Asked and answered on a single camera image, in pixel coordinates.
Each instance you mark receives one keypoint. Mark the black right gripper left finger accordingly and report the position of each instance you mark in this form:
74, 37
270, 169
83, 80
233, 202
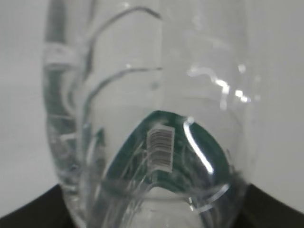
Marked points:
46, 211

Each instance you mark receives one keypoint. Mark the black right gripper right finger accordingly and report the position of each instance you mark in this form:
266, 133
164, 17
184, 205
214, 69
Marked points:
260, 210

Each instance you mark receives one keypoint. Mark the clear green-label water bottle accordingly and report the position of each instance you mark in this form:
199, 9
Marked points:
148, 108

